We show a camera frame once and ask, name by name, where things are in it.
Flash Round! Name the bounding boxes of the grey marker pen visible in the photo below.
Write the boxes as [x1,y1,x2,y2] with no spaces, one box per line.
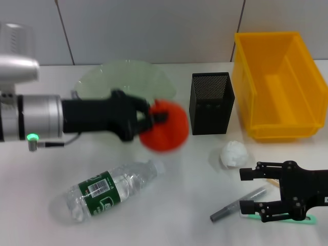
[210,186,268,223]

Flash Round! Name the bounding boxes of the left gripper cable with plugs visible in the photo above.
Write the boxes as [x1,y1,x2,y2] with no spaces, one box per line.
[27,132,80,152]

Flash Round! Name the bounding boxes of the black mesh pen holder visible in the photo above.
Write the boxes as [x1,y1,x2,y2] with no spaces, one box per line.
[189,72,236,136]

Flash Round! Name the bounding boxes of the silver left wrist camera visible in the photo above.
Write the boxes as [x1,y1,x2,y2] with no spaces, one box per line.
[0,22,41,84]

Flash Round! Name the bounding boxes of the orange fruit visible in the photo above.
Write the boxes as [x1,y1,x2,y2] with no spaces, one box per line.
[139,99,190,154]

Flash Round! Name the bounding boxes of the water bottle with green label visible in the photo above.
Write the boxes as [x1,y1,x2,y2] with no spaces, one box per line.
[48,158,165,224]

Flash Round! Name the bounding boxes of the clear glass fruit plate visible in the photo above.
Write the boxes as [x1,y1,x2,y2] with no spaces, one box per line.
[73,59,178,113]

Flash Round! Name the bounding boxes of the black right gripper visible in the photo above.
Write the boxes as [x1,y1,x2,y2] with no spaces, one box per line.
[239,160,328,223]

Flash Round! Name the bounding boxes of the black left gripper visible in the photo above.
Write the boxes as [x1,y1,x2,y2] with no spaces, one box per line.
[61,89,170,141]

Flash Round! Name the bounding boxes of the green utility knife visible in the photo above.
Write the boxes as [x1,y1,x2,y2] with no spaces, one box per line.
[239,212,318,226]

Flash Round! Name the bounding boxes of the yellow plastic storage bin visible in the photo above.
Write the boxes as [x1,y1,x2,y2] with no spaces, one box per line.
[232,31,328,143]

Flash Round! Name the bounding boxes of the white paper ball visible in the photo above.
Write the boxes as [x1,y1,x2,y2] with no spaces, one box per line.
[219,140,250,170]

